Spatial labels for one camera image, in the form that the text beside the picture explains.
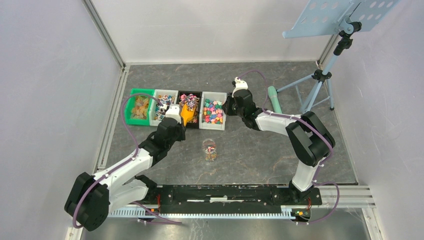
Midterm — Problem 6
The orange plastic scoop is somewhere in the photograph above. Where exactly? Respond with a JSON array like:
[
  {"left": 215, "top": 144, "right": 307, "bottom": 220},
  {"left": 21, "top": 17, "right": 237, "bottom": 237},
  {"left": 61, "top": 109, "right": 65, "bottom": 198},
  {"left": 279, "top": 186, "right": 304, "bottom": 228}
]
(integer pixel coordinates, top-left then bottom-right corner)
[{"left": 179, "top": 103, "right": 197, "bottom": 127}]

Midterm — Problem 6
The clear plastic jar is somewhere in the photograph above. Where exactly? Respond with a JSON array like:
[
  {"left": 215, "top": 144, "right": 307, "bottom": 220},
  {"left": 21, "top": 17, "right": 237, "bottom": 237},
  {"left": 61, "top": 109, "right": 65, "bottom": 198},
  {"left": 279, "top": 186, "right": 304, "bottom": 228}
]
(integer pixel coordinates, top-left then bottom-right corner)
[{"left": 202, "top": 138, "right": 218, "bottom": 162}]

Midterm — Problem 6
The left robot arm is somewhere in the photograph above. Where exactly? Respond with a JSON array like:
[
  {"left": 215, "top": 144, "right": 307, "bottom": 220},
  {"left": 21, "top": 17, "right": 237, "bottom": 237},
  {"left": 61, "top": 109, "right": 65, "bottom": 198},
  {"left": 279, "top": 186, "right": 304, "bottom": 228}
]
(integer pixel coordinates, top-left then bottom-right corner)
[{"left": 64, "top": 116, "right": 186, "bottom": 231}]

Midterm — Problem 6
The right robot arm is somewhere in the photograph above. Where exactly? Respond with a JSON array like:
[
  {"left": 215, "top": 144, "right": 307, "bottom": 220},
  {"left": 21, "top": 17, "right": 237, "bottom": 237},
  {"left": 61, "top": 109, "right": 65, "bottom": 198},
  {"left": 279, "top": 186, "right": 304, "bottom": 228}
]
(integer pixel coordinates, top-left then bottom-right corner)
[{"left": 222, "top": 89, "right": 335, "bottom": 204}]

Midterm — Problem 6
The white star candy bin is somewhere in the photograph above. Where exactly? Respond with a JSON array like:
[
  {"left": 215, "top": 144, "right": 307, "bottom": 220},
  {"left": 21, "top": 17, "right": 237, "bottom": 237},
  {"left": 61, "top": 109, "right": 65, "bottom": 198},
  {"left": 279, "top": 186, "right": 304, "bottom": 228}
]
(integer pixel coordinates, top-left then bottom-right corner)
[{"left": 199, "top": 91, "right": 227, "bottom": 131}]

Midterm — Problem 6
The white lollipop bin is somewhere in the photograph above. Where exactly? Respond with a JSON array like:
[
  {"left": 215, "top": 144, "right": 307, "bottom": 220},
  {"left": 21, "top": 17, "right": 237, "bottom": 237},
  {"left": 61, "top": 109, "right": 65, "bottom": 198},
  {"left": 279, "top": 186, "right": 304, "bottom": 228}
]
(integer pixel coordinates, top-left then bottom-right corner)
[{"left": 148, "top": 89, "right": 178, "bottom": 126}]

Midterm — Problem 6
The black swirl lollipop bin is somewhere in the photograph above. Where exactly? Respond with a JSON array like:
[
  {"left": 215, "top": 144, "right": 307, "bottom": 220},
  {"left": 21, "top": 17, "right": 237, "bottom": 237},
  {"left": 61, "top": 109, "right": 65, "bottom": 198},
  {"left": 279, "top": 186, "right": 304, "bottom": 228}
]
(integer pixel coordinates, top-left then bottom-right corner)
[{"left": 177, "top": 90, "right": 202, "bottom": 129}]

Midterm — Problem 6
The green candy bin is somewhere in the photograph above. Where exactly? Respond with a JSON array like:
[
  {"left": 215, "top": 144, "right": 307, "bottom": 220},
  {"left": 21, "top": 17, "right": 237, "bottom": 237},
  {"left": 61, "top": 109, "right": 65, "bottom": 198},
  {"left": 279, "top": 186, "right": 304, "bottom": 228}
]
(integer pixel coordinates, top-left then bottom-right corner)
[{"left": 124, "top": 95, "right": 155, "bottom": 126}]

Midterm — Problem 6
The blue music stand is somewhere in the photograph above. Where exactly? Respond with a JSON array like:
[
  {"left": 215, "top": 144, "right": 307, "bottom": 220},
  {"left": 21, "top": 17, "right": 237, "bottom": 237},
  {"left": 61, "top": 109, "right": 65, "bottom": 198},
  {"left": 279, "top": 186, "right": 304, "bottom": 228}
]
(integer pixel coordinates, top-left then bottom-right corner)
[{"left": 275, "top": 0, "right": 399, "bottom": 113}]

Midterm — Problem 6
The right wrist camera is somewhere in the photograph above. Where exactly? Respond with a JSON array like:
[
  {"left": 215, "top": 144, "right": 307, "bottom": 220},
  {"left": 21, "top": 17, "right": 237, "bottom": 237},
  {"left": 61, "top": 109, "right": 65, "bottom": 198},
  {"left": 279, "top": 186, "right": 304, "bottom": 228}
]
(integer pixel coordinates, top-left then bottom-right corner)
[{"left": 231, "top": 77, "right": 248, "bottom": 97}]

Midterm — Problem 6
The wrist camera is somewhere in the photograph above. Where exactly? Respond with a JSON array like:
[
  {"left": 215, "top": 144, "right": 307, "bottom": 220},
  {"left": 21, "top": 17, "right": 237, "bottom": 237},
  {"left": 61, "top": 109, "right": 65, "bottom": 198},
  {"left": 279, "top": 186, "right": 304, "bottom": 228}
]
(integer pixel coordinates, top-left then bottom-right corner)
[
  {"left": 231, "top": 77, "right": 248, "bottom": 97},
  {"left": 159, "top": 104, "right": 182, "bottom": 123}
]

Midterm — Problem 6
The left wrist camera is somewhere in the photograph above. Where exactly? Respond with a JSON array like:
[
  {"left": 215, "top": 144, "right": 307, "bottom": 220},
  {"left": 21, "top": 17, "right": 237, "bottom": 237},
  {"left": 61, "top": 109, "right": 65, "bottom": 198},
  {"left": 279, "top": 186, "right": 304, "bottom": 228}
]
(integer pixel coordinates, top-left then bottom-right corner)
[{"left": 159, "top": 104, "right": 182, "bottom": 123}]

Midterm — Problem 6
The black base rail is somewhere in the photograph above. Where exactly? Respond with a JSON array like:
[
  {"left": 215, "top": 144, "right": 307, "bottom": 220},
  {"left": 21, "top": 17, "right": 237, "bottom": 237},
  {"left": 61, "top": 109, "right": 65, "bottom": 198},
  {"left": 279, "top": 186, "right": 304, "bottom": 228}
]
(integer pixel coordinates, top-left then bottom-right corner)
[{"left": 137, "top": 184, "right": 323, "bottom": 216}]

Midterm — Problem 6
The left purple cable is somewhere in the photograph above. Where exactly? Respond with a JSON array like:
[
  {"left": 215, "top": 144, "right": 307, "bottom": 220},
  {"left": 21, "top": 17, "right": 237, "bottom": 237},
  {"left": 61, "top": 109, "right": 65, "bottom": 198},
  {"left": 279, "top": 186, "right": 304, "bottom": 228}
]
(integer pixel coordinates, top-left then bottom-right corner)
[{"left": 72, "top": 93, "right": 183, "bottom": 229}]

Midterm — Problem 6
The purple cable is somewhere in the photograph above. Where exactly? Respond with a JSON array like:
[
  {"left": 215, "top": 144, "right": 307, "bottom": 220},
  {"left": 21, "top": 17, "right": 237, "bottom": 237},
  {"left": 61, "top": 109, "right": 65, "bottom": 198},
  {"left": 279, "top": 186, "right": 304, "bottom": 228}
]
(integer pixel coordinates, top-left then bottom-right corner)
[
  {"left": 72, "top": 93, "right": 183, "bottom": 229},
  {"left": 239, "top": 69, "right": 340, "bottom": 226}
]

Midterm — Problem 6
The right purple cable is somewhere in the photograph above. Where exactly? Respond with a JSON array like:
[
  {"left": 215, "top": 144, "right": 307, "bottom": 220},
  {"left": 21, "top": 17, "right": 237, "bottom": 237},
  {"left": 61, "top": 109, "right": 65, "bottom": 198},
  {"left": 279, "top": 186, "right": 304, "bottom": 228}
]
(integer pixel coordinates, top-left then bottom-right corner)
[{"left": 239, "top": 69, "right": 340, "bottom": 226}]

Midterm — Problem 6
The aluminium frame post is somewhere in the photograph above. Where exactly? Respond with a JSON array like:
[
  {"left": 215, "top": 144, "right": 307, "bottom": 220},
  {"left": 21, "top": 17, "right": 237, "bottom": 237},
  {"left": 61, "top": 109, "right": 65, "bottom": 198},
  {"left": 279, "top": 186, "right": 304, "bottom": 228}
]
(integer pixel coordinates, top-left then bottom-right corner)
[{"left": 82, "top": 0, "right": 126, "bottom": 69}]

